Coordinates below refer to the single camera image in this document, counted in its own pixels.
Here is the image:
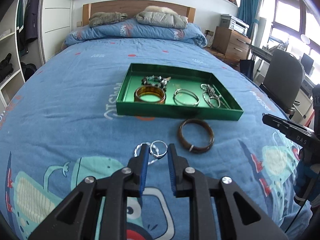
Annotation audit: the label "silver ring with stone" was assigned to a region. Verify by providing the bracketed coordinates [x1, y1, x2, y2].
[149, 140, 169, 159]

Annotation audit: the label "dark brown bangle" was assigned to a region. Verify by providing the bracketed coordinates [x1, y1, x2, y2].
[177, 119, 215, 154]

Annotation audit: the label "twisted silver bracelet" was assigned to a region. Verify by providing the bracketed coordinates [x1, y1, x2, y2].
[133, 141, 157, 165]

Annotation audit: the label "amber wide bangle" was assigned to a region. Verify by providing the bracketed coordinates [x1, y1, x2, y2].
[134, 85, 167, 104]

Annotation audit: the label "long silver bead necklace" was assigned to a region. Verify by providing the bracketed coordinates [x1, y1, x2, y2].
[199, 83, 230, 110]

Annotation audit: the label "thin silver bangle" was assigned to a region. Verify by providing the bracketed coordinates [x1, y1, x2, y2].
[172, 88, 200, 107]

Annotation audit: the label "brown beaded charm bracelet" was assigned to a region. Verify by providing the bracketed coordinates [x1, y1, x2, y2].
[141, 74, 172, 90]

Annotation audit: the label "green jewelry tray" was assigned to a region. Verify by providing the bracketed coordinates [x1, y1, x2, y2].
[116, 63, 244, 121]

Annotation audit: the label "blue gloved hand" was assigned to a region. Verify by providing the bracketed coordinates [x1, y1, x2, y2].
[293, 148, 319, 209]

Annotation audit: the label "grey office chair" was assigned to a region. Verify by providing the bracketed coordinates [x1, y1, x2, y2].
[259, 49, 305, 118]

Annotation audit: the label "glass desk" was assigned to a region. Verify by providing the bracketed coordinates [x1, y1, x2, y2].
[246, 42, 273, 63]

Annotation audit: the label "dark tote bag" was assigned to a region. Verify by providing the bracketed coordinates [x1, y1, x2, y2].
[239, 60, 254, 81]

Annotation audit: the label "blue dinosaur bed quilt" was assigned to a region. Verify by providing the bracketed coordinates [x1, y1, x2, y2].
[1, 25, 312, 239]

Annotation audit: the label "wooden drawer cabinet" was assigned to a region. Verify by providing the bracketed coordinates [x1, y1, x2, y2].
[212, 26, 251, 60]

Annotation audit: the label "white printer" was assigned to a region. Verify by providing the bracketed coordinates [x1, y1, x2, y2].
[220, 14, 249, 36]

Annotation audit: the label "right teal curtain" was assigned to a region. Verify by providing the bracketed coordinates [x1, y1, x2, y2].
[237, 0, 264, 38]

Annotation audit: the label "grey puffer jacket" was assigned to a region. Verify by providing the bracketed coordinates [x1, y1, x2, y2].
[135, 11, 188, 29]

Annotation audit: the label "white fluffy pillow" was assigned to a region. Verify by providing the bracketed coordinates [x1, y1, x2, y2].
[144, 5, 177, 15]

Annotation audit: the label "wooden headboard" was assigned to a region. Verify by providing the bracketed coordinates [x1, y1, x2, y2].
[82, 0, 196, 26]

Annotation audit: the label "black folded clothes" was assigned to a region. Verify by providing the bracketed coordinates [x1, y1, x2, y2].
[0, 53, 14, 82]

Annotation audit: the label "white open wardrobe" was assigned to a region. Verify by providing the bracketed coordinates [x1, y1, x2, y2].
[1, 0, 73, 108]

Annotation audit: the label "hanging dark clothes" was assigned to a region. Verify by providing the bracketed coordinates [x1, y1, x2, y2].
[16, 0, 39, 57]

